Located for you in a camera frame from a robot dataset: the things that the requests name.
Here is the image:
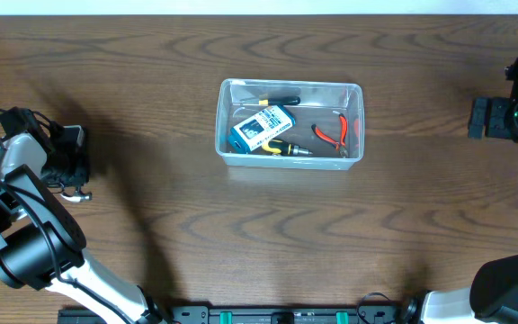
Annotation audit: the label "small claw hammer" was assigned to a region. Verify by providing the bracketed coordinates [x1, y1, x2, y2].
[60, 188, 93, 203]

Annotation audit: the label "blue screw box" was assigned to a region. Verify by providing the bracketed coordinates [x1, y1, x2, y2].
[228, 105, 296, 154]

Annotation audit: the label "red handled pliers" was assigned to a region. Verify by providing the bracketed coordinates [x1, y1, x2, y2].
[311, 112, 349, 158]

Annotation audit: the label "stubby yellow black screwdriver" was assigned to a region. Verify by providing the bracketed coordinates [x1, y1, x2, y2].
[262, 139, 313, 157]

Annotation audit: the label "clear plastic container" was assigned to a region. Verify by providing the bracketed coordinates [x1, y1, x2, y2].
[215, 78, 365, 170]

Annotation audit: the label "black yellow slim screwdriver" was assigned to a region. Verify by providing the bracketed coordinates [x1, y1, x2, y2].
[241, 96, 301, 106]

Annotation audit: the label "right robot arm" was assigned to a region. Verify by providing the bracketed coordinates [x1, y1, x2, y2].
[395, 56, 518, 323]

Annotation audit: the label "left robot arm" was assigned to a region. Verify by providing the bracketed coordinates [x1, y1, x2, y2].
[0, 107, 172, 323]

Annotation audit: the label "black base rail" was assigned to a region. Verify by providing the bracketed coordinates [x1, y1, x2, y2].
[57, 292, 422, 324]

